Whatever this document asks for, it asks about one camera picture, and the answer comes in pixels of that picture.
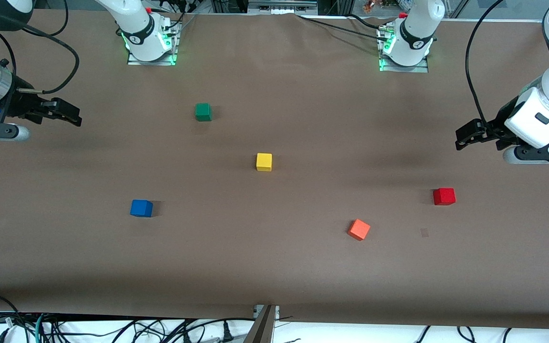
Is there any red block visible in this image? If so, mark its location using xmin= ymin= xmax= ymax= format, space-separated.
xmin=433 ymin=188 xmax=456 ymax=206

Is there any blue block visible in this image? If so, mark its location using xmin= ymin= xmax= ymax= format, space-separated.
xmin=130 ymin=199 xmax=153 ymax=218

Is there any orange block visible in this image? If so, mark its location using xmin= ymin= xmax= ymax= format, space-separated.
xmin=348 ymin=219 xmax=371 ymax=241

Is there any colourful clutter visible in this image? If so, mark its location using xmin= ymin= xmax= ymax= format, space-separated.
xmin=361 ymin=0 xmax=416 ymax=14

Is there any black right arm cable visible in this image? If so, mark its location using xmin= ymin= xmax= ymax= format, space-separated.
xmin=0 ymin=0 xmax=81 ymax=94

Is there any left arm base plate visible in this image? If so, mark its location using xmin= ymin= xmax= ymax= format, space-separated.
xmin=377 ymin=25 xmax=430 ymax=73

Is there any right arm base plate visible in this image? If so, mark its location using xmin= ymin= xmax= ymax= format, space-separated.
xmin=127 ymin=19 xmax=181 ymax=66

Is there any black cable across table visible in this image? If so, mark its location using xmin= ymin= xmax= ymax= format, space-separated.
xmin=296 ymin=13 xmax=392 ymax=41

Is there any aluminium rail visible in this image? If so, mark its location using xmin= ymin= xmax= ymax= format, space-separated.
xmin=247 ymin=0 xmax=319 ymax=14

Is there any black cable with plug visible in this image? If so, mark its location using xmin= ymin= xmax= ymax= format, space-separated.
xmin=160 ymin=318 xmax=256 ymax=343

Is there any metal bracket post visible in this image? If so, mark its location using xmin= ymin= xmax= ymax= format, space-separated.
xmin=244 ymin=305 xmax=280 ymax=343

